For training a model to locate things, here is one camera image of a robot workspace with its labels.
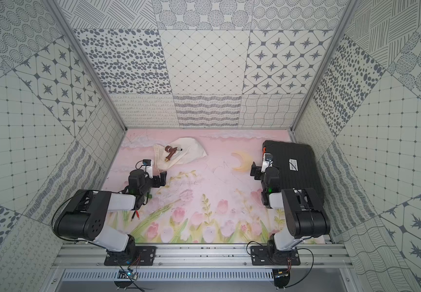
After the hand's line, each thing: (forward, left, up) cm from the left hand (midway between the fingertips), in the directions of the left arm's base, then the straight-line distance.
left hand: (155, 169), depth 95 cm
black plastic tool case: (+4, -76, 0) cm, 76 cm away
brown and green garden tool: (+15, -5, -3) cm, 16 cm away
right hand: (+3, -58, +1) cm, 58 cm away
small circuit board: (-45, +1, -6) cm, 45 cm away
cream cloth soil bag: (+15, -18, -1) cm, 23 cm away
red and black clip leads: (-21, +5, -6) cm, 22 cm away
